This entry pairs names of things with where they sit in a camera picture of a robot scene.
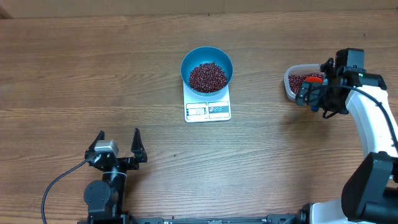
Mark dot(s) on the red beans in bowl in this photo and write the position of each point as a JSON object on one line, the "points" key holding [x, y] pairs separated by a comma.
{"points": [[207, 78]]}

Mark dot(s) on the white kitchen scale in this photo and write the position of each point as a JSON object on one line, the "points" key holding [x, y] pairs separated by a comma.
{"points": [[200, 109]]}

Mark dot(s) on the clear plastic container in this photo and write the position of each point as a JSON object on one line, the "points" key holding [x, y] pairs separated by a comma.
{"points": [[300, 70]]}

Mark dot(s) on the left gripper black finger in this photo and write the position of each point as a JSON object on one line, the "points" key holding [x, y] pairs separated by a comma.
{"points": [[91, 148], [137, 147]]}

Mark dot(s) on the red measuring scoop blue handle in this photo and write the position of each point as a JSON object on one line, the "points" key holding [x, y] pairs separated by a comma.
{"points": [[314, 80]]}

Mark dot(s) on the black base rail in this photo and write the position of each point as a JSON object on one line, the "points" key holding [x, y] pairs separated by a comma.
{"points": [[270, 219]]}

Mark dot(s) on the blue bowl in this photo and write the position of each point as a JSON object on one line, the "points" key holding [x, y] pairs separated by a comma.
{"points": [[203, 55]]}

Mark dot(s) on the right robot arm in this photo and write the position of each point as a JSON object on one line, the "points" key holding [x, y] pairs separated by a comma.
{"points": [[342, 85]]}

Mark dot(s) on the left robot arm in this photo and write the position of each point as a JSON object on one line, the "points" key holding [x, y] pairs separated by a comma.
{"points": [[105, 197]]}

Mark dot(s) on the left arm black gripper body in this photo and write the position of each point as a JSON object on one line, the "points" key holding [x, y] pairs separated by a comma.
{"points": [[127, 165]]}

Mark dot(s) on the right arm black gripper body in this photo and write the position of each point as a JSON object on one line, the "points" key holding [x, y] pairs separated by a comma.
{"points": [[331, 102]]}

